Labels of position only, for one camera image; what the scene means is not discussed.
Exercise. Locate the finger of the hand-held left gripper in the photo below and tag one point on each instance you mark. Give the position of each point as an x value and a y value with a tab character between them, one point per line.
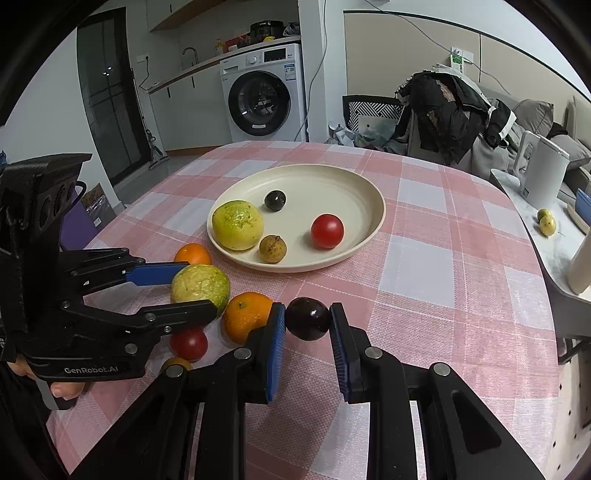
184	314
157	274

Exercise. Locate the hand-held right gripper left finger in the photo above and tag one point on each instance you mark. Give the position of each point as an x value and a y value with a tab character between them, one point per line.
275	350

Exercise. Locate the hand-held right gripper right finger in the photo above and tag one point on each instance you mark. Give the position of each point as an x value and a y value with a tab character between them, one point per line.
340	355

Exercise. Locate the green mottled guava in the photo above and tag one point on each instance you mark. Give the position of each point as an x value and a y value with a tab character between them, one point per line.
201	284

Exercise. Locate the dark purple plum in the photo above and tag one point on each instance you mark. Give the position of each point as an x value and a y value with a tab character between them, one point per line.
275	200
308	318

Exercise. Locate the yellow guava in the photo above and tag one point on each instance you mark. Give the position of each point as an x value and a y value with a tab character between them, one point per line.
238	225

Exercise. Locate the brown longan with stem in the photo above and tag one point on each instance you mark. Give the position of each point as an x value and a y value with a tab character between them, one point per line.
272	249

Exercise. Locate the red tomato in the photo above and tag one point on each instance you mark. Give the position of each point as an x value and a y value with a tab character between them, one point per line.
327	230
191	346

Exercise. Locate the cream round plate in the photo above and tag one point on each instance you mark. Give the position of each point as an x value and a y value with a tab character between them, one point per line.
323	194

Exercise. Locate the person's left forearm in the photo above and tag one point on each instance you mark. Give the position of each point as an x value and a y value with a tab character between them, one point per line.
23	438

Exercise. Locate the person's left hand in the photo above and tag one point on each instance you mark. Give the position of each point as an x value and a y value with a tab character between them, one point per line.
67	390

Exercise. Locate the small orange tangerine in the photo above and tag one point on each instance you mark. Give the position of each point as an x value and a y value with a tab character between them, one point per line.
191	254

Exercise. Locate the large orange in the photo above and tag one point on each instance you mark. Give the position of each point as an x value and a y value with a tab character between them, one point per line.
244	318

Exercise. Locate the purple bag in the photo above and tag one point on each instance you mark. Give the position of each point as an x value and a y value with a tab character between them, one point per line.
69	230

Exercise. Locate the printed paper bag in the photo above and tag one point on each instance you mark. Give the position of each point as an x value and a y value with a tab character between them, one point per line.
97	205

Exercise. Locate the pink checked tablecloth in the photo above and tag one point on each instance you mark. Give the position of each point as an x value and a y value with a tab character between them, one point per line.
438	258

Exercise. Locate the white base cabinet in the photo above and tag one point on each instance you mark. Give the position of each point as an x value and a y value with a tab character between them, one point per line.
194	115

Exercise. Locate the dark glass door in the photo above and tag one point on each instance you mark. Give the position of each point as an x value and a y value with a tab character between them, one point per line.
108	101

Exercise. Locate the white washing machine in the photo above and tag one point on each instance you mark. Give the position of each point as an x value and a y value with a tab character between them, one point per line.
261	97

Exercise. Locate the white kitchen counter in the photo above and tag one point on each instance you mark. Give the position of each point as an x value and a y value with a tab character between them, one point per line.
203	64

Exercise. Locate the metal kitchen faucet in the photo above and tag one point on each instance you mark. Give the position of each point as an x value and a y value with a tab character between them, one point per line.
190	53

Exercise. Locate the white marble side table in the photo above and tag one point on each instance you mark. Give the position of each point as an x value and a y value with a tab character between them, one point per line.
554	258

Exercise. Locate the small yellow-green fruit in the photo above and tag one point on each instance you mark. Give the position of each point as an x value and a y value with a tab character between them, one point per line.
548	226
543	213

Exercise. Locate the black chair with patterned cushion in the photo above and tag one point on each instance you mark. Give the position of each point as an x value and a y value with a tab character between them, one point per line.
374	108

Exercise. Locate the beige bottle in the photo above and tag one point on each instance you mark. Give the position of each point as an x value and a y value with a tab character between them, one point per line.
581	267

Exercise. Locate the black jacket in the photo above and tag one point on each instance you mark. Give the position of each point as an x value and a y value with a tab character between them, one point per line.
448	110

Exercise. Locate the black rice cooker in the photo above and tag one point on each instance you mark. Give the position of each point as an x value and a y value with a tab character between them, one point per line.
267	28

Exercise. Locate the white electric kettle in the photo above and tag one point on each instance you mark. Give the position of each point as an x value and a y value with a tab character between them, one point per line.
547	170

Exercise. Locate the blue bowls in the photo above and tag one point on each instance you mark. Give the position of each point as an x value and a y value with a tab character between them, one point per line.
584	203

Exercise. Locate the grey sofa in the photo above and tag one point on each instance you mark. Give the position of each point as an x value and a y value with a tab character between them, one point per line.
577	180

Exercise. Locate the grey pillow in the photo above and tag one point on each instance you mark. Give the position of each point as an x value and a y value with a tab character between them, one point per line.
533	117
572	152

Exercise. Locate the green and white box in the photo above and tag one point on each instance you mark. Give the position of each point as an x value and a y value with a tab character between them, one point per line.
457	62

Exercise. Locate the white wall cabinets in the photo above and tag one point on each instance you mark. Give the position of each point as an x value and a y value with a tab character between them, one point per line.
184	11

